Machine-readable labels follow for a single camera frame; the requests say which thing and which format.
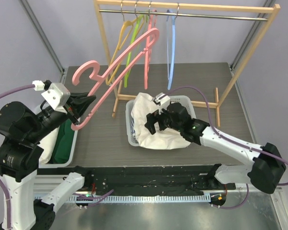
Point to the wooden clothes rack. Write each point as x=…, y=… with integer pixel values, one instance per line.
x=261, y=23

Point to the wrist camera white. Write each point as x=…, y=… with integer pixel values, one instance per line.
x=55, y=94
x=162, y=101

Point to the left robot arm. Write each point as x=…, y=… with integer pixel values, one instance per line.
x=19, y=161

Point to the white basket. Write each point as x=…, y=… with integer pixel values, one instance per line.
x=182, y=99
x=50, y=164

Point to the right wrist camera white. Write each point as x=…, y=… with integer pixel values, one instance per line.
x=162, y=101

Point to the white printed garment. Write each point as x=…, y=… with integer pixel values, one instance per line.
x=48, y=144

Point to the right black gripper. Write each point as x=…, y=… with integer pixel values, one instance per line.
x=161, y=120

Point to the yellow hanger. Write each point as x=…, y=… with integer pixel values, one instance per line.
x=137, y=24

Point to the white tank top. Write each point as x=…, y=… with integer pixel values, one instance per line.
x=167, y=139

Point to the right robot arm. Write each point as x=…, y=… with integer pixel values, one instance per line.
x=261, y=164

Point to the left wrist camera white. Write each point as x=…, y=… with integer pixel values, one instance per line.
x=55, y=94

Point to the dark green garment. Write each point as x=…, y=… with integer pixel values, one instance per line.
x=61, y=153

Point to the pink hanger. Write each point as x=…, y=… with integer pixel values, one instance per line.
x=154, y=33
x=148, y=53

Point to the light blue hanger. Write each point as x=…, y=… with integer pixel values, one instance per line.
x=171, y=46

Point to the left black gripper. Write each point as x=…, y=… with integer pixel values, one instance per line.
x=79, y=102

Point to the white slotted cable duct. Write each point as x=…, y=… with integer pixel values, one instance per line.
x=156, y=199

